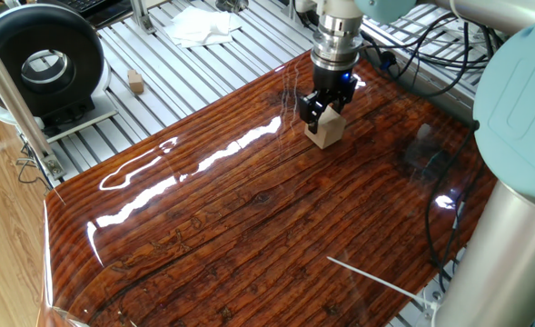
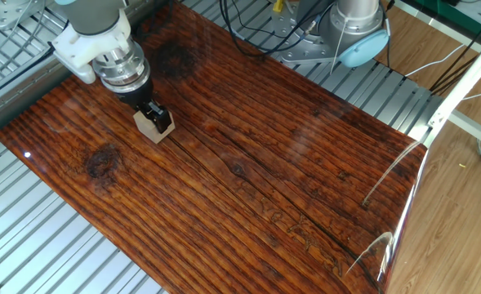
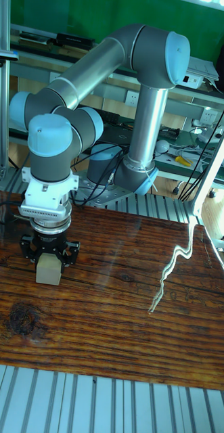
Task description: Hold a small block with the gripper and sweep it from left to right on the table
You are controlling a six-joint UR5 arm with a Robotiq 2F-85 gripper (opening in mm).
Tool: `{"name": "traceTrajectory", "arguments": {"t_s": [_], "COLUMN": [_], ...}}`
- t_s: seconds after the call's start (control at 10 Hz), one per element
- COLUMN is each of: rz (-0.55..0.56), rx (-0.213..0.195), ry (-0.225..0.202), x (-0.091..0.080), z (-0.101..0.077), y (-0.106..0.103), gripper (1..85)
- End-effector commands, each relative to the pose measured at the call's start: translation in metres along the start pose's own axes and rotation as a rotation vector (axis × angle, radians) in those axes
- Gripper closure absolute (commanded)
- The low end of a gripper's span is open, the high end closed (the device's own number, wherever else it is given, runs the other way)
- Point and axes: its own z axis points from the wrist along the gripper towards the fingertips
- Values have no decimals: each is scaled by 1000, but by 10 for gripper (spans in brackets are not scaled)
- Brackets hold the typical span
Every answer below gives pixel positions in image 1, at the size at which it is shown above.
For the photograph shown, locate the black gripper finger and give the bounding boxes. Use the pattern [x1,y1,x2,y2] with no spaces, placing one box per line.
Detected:
[298,89,326,135]
[329,94,349,114]

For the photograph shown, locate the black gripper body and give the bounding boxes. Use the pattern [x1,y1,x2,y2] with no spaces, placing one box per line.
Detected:
[311,63,359,99]

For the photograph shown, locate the pale wooden cube block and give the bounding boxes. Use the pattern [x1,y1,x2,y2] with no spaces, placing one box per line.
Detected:
[303,104,347,150]

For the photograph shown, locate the small brown wooden block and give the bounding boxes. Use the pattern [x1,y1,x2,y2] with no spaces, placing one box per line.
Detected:
[126,68,145,95]

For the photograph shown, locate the glossy wood grain mat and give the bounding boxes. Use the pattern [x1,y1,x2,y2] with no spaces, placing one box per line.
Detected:
[37,50,498,327]

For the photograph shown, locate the white crumpled tissue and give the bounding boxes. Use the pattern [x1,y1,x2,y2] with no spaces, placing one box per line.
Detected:
[163,5,243,49]

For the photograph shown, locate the white zip tie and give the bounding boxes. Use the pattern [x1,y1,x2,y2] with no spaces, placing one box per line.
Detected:
[325,255,439,312]

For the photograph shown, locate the black keyboard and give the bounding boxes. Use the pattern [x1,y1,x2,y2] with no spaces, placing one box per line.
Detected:
[56,0,134,29]

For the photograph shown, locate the black round blower fan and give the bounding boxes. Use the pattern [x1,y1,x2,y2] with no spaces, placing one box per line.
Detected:
[0,2,119,144]

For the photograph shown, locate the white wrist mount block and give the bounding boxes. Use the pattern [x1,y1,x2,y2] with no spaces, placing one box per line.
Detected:
[293,0,366,20]

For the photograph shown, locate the tangled black cable bundle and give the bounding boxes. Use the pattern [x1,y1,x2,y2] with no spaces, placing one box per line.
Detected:
[360,11,504,99]

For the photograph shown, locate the black cable silver connector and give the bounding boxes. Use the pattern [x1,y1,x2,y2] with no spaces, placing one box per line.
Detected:
[424,120,481,294]

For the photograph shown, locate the black cable white label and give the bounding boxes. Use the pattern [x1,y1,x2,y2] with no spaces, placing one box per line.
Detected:
[437,199,467,292]

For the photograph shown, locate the short aluminium upright bracket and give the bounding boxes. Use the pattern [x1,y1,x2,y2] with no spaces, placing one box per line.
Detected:
[128,0,158,36]

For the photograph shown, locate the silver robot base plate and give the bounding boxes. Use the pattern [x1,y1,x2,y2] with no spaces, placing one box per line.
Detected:
[414,283,450,322]

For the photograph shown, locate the thin black wires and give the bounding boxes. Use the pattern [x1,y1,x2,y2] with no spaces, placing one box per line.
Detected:
[15,140,54,192]

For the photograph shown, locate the silver slanted frame post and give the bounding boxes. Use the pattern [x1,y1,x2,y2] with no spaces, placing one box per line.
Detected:
[0,20,67,182]

